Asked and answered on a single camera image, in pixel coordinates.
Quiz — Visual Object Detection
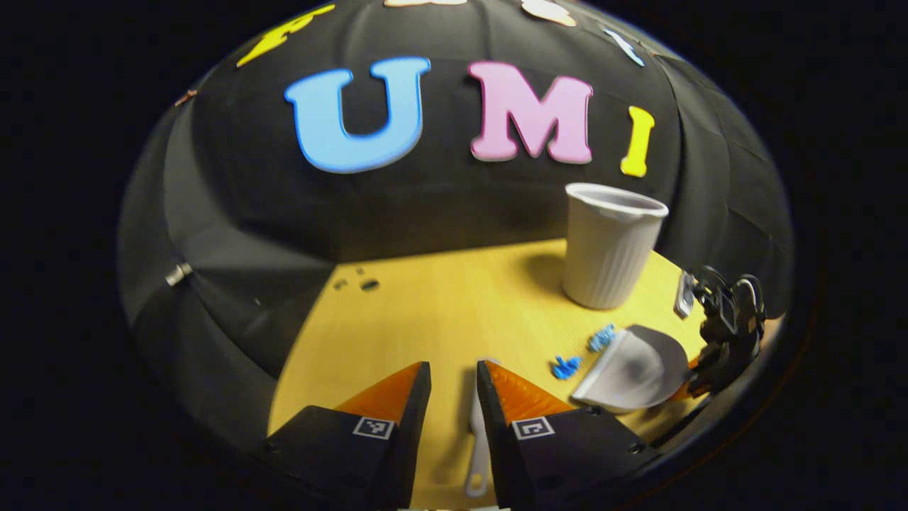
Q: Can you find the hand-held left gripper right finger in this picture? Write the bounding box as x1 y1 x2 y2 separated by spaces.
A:
475 360 660 511

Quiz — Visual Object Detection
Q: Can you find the small grey broom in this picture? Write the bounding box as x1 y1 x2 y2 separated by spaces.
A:
465 357 497 499

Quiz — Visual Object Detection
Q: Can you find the grey dustpan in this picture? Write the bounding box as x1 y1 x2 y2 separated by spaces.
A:
571 324 692 414

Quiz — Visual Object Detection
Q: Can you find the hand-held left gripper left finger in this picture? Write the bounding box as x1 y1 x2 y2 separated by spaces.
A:
259 362 432 511

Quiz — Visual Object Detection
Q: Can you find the white ribbed garbage bin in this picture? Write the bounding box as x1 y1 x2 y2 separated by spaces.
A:
563 182 670 310

